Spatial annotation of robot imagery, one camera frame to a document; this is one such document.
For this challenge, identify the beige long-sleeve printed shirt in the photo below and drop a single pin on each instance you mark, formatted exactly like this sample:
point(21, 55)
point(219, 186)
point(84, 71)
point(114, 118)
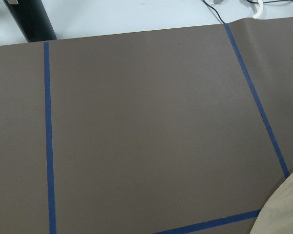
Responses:
point(276, 217)

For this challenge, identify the brown paper table cover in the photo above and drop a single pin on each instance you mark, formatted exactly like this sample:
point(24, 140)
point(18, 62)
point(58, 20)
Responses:
point(157, 132)

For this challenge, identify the black insulated bottle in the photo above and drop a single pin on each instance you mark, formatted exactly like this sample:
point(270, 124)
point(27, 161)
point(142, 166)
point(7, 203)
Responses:
point(32, 19)

